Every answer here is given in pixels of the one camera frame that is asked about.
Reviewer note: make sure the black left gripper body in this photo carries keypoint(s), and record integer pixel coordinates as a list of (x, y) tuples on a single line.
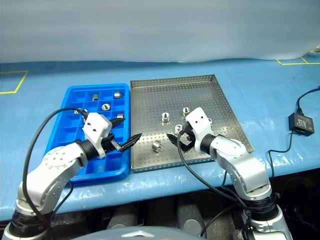
[(109, 143)]

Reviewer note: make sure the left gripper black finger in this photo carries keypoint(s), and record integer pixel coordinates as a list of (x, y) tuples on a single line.
[(130, 143), (117, 121)]

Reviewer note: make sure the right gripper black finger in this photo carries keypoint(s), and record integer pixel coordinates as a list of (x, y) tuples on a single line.
[(175, 139), (186, 148)]

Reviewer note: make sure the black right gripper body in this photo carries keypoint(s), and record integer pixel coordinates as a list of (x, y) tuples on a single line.
[(188, 136)]

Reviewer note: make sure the metal nut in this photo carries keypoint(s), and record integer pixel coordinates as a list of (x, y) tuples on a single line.
[(165, 117)]

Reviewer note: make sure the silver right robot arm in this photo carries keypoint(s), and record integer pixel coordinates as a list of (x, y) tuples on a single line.
[(240, 165)]

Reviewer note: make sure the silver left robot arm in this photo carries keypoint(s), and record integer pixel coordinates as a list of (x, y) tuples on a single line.
[(50, 170)]

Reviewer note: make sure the blue compartment tray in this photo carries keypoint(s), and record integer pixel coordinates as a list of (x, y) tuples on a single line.
[(72, 140)]

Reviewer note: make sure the perforated metal tray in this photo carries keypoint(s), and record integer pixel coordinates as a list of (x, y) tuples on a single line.
[(200, 95)]

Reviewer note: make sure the dark grey rounded shape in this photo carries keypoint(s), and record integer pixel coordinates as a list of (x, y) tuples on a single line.
[(122, 220), (190, 217)]

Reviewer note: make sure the grey robot torso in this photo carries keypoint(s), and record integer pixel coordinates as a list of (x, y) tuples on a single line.
[(140, 235)]

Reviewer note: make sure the blue plastic table cover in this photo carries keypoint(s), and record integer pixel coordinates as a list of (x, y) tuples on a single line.
[(275, 100)]

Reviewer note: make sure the yellow tape floor marking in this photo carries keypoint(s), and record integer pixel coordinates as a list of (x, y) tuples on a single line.
[(21, 81)]

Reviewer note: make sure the black power adapter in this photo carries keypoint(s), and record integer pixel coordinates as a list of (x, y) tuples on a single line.
[(301, 124)]

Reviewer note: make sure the small white device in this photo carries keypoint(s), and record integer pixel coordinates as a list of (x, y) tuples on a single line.
[(316, 48)]

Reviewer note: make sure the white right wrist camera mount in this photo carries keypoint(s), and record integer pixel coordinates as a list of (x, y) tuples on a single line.
[(200, 122)]

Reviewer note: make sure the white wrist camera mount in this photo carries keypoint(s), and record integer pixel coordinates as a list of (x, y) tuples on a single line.
[(96, 127), (200, 122)]

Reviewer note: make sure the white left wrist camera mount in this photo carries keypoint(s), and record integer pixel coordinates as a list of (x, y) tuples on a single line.
[(96, 127)]

